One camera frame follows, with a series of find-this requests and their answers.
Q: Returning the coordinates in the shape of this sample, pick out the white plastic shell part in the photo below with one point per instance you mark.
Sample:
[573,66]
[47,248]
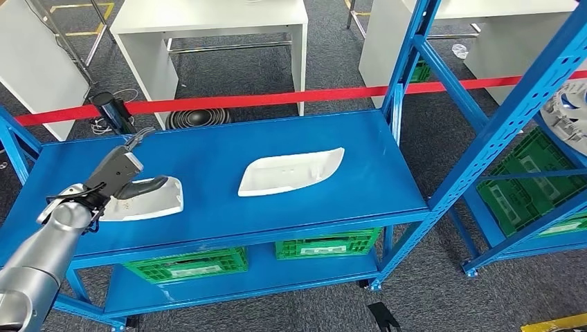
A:
[156,204]
[284,174]

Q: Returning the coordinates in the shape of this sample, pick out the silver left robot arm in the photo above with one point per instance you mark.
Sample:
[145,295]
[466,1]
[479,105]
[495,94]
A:
[41,256]

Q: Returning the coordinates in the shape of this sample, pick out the blue metal shelf rack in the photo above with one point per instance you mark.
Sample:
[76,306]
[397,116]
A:
[527,236]
[229,151]

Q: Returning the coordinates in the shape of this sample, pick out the black robot body part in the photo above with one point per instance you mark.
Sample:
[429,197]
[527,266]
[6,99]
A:
[383,318]

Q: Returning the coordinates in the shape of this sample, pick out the silver wheel hub part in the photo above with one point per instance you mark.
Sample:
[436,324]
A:
[566,119]

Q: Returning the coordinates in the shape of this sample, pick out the red barrier belt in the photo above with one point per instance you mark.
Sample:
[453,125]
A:
[275,99]

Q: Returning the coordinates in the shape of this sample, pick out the black round ribbed base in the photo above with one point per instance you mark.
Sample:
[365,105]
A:
[197,119]

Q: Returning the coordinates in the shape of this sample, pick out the white table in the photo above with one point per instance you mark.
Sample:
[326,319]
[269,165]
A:
[206,13]
[380,50]
[36,64]

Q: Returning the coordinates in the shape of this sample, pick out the clear plastic wrapper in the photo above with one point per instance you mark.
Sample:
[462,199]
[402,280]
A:
[460,50]

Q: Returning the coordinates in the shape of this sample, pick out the yellow floor tape square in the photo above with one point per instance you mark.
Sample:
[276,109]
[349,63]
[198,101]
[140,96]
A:
[559,324]

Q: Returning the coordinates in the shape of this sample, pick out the black barrier post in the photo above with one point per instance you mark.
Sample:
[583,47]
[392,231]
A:
[110,110]

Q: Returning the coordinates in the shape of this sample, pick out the chrome tube frame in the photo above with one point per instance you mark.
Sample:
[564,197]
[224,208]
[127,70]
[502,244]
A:
[64,43]

